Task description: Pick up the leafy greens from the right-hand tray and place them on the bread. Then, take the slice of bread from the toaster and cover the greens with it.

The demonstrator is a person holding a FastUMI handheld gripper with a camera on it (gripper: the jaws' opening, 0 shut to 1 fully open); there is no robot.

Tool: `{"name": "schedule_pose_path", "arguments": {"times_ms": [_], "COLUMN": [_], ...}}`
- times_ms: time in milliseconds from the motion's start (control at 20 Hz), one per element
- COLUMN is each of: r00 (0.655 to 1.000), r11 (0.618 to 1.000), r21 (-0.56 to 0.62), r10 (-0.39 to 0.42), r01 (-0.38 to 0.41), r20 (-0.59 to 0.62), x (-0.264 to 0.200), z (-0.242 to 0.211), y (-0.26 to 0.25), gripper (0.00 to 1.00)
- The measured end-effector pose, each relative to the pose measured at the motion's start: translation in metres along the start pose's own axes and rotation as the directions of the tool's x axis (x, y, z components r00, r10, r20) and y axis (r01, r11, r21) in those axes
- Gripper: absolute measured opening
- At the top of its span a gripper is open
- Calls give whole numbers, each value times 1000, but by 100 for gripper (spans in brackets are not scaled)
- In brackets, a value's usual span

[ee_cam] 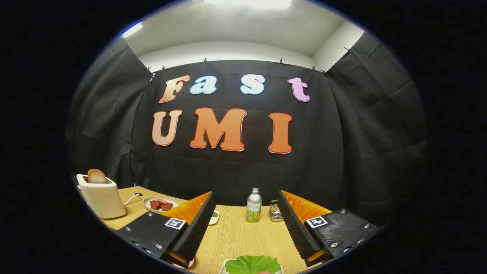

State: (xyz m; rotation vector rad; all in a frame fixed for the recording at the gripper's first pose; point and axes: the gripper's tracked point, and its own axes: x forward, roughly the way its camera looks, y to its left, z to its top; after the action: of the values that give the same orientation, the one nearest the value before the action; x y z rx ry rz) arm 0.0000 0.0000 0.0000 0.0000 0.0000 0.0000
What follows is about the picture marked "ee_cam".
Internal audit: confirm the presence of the pink plate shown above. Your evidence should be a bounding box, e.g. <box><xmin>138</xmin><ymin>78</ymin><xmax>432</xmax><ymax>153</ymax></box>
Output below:
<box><xmin>167</xmin><ymin>258</ymin><xmax>194</xmax><ymax>269</ymax></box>

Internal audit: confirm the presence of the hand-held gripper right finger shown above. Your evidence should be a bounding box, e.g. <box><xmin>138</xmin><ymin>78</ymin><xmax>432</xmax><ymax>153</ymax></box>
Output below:
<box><xmin>278</xmin><ymin>190</ymin><xmax>381</xmax><ymax>267</ymax></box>

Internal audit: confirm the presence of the ceiling light panel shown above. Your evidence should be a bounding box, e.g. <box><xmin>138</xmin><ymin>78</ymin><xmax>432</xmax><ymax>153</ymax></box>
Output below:
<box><xmin>205</xmin><ymin>0</ymin><xmax>293</xmax><ymax>9</ymax></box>

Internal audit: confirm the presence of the round white plate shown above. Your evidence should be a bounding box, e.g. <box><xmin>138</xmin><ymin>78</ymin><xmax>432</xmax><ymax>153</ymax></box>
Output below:
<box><xmin>143</xmin><ymin>196</ymin><xmax>181</xmax><ymax>213</ymax></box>

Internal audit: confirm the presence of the white toaster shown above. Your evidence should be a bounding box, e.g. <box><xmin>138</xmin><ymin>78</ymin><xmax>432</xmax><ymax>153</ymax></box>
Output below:
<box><xmin>76</xmin><ymin>174</ymin><xmax>127</xmax><ymax>219</ymax></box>

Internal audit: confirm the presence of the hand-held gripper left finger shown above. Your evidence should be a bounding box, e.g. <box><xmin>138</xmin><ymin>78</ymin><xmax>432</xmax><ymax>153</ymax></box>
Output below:
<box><xmin>115</xmin><ymin>191</ymin><xmax>216</xmax><ymax>269</ymax></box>

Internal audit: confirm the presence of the white rectangular plate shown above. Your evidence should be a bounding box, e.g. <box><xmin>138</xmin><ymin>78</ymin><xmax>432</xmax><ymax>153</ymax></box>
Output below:
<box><xmin>219</xmin><ymin>259</ymin><xmax>284</xmax><ymax>274</ymax></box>

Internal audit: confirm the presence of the metal wire utensil holder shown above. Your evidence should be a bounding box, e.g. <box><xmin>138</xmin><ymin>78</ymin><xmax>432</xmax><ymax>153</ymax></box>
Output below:
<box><xmin>269</xmin><ymin>199</ymin><xmax>284</xmax><ymax>222</ymax></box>

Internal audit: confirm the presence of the green lettuce leaf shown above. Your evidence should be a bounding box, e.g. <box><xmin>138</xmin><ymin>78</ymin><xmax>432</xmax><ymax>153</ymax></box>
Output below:
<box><xmin>225</xmin><ymin>255</ymin><xmax>282</xmax><ymax>274</ymax></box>

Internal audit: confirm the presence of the green drink bottle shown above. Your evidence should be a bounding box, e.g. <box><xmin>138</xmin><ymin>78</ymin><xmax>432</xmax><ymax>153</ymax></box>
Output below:
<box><xmin>246</xmin><ymin>187</ymin><xmax>263</xmax><ymax>223</ymax></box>

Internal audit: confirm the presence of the toasted bread slice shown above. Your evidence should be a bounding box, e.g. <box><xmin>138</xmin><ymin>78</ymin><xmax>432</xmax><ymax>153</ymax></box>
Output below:
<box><xmin>88</xmin><ymin>169</ymin><xmax>108</xmax><ymax>184</ymax></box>

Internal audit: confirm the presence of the black backdrop cloth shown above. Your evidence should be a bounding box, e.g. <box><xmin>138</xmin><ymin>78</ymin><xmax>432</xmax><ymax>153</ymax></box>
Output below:
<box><xmin>65</xmin><ymin>30</ymin><xmax>428</xmax><ymax>229</ymax></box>

